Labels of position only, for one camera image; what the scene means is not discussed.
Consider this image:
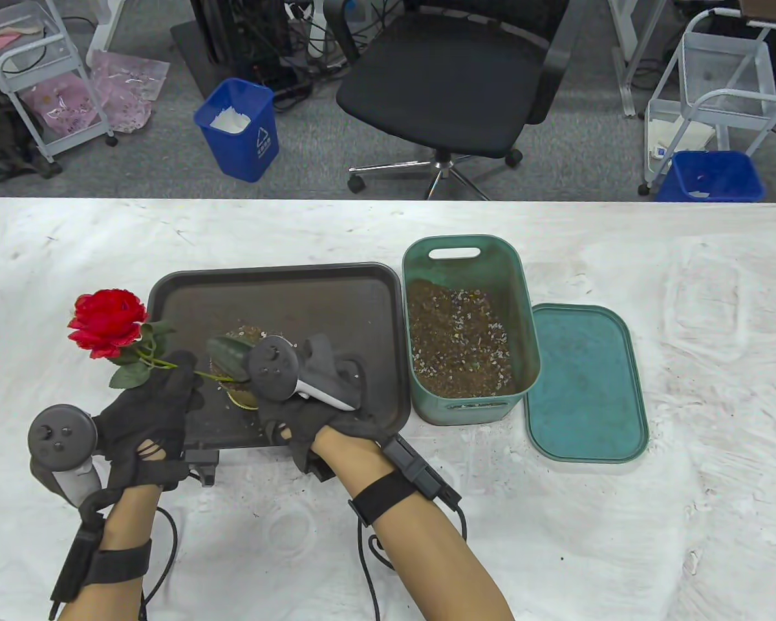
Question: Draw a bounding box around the person's left hand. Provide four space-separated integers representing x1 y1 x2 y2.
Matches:
94 351 206 492

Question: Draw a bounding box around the person's right hand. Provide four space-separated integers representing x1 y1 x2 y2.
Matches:
257 388 392 476

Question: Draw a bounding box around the green plastic garden scoop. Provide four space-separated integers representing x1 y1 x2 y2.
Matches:
207 335 256 382

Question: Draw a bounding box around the brown potting mix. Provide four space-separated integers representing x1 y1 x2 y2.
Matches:
407 278 515 398
223 327 285 343

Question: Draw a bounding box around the red artificial rose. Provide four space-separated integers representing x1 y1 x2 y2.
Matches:
68 289 224 389

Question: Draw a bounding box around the teal plastic bin lid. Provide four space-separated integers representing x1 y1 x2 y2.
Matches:
525 304 649 464

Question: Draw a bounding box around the person's right forearm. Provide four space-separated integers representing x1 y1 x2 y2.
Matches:
310 424 515 621

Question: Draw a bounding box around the gray right hand controller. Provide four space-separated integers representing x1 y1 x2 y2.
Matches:
248 333 368 413

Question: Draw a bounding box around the gray hand controller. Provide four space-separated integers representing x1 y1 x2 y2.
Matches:
28 404 120 512
248 333 368 413

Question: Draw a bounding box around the gold ribbed flower pot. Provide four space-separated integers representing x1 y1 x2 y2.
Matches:
210 327 292 410

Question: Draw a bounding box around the gray left hand controller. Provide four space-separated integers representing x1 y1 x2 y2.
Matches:
28 404 120 512

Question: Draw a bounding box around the dark brown plastic tray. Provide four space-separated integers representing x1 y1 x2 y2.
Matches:
127 262 412 448

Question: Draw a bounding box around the teal plastic storage bin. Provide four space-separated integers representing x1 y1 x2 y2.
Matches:
402 235 542 426

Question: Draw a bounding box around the blue bin with white paper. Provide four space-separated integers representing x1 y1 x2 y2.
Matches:
193 78 280 183

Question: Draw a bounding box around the dark backpack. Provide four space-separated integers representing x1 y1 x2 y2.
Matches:
0 81 63 187

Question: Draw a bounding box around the pink plastic bag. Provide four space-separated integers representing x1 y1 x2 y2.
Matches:
91 50 171 134

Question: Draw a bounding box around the black office chair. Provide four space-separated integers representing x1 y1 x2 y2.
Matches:
324 0 570 200

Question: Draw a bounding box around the white cart with pink bag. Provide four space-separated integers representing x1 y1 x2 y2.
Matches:
0 0 117 164

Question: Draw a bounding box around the black computer tower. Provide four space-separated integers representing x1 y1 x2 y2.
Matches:
189 0 298 88

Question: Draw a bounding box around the white power strip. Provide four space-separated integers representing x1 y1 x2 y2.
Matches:
285 0 327 59

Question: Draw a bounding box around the blue plastic waste bin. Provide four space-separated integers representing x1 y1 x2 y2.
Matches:
655 151 765 202

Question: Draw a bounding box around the white cart with white box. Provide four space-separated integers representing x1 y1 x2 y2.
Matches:
638 10 776 197

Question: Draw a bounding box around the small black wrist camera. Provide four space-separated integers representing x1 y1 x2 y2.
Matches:
182 450 219 487
304 453 337 483

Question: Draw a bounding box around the right wrist strap with box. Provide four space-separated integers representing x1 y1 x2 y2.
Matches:
348 433 463 525

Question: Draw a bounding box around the wrist strap with box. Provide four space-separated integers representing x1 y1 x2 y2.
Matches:
348 433 463 525
48 514 153 605

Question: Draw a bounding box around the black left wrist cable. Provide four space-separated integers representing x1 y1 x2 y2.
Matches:
141 508 178 621

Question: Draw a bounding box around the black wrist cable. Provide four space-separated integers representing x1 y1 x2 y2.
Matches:
141 508 178 621
358 505 469 621

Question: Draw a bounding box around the left wrist strap with box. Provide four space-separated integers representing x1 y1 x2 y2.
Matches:
48 514 153 605

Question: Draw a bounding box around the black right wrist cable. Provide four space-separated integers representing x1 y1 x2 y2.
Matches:
358 505 469 621

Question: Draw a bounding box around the white table leg frame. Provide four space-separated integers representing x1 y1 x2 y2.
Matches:
608 0 667 118
86 0 127 69

